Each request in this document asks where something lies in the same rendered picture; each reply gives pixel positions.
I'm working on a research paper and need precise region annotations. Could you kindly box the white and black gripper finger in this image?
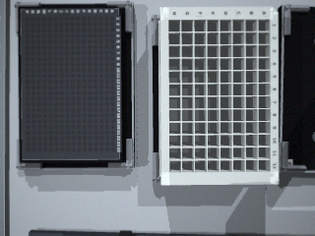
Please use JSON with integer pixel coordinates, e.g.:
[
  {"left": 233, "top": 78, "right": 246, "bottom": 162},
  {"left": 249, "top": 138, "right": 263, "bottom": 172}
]
[{"left": 118, "top": 230, "right": 136, "bottom": 236}]

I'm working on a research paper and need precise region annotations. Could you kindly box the white deep-well block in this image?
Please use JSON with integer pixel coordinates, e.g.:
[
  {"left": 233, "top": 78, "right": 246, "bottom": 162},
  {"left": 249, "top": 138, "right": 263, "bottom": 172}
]
[{"left": 158, "top": 7, "right": 279, "bottom": 185}]

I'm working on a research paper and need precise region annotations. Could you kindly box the dark grey well plate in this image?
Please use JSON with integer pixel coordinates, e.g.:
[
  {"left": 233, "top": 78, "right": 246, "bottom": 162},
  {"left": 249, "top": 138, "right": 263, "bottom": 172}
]
[{"left": 18, "top": 6, "right": 126, "bottom": 162}]

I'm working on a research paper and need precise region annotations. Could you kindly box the grey flat base plate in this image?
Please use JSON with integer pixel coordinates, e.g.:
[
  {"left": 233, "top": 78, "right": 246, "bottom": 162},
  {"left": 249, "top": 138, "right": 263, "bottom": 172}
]
[{"left": 0, "top": 0, "right": 5, "bottom": 236}]

